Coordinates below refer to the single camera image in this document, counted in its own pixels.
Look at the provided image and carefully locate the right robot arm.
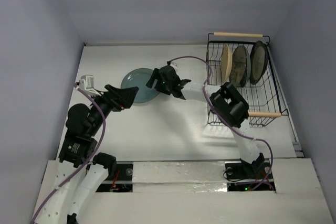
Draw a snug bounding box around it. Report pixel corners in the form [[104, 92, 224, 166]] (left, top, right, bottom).
[[146, 65, 265, 178]]

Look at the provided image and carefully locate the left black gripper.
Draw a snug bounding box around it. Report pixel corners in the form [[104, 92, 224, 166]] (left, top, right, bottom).
[[89, 83, 139, 135]]

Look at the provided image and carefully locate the dark rimmed plate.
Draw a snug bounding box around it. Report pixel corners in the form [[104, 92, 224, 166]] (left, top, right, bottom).
[[249, 40, 269, 85]]

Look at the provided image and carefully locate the grey patterned plate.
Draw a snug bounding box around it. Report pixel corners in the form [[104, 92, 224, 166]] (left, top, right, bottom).
[[229, 45, 251, 88]]

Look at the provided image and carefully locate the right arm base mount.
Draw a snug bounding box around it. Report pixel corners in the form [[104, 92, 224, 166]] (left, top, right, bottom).
[[223, 153, 270, 182]]

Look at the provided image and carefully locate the black wire dish rack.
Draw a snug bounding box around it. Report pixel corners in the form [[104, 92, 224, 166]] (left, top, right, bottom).
[[206, 33, 289, 127]]

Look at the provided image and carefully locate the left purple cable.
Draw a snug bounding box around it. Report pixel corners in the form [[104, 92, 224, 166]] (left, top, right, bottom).
[[30, 83, 107, 224]]

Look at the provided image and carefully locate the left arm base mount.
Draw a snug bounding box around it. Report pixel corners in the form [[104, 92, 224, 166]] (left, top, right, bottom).
[[111, 162, 133, 182]]

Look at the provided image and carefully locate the beige floral plate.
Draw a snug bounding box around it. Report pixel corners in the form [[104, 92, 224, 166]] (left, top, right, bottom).
[[220, 44, 233, 83]]

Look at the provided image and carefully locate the teal blue plate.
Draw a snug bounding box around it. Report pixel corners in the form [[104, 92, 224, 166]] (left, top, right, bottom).
[[121, 68, 159, 104]]

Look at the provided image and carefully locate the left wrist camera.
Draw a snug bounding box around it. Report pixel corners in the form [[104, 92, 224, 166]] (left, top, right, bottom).
[[75, 74, 96, 95]]

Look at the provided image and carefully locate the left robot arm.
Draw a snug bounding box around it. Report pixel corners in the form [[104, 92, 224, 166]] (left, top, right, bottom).
[[31, 81, 139, 223]]

